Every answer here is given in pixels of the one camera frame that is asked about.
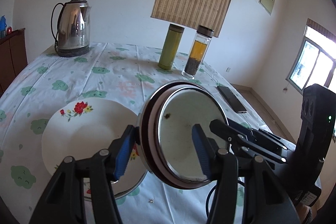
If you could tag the small red object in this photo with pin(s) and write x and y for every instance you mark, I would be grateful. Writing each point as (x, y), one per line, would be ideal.
(9, 30)

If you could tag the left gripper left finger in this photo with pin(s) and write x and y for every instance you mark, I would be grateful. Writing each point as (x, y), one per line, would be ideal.
(107, 166)

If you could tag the dark wooden sideboard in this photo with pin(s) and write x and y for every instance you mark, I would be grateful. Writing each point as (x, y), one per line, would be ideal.
(13, 57)

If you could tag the glass tea bottle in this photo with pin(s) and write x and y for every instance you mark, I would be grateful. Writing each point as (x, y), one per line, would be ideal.
(198, 50)

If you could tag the white red-flower deep plate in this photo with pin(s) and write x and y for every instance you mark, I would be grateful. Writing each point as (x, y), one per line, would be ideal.
(82, 128)

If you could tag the green thermos bottle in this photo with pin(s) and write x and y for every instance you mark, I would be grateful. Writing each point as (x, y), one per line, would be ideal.
(170, 47)

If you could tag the floral plastic tablecloth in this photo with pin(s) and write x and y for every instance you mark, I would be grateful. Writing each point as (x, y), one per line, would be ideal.
(124, 73)

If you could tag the pink enamel bowl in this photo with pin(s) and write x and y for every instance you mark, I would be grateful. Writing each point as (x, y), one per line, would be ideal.
(185, 141)

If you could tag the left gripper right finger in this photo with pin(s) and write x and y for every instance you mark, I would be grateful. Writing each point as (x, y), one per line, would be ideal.
(219, 165)

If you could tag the blue thermos jug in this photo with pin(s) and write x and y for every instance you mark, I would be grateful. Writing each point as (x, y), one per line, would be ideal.
(3, 26)

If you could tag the stainless steel electric kettle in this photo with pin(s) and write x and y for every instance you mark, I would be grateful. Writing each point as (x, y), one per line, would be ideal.
(72, 35)

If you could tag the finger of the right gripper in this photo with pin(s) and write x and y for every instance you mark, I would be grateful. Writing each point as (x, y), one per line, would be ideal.
(259, 137)
(238, 141)

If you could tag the black smartphone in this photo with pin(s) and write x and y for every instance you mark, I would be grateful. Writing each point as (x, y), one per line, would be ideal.
(231, 99)

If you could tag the window with frame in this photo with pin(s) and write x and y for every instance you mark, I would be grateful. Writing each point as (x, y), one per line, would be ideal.
(315, 62)

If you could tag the person's right hand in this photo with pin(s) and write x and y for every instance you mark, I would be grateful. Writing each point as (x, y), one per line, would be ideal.
(307, 214)

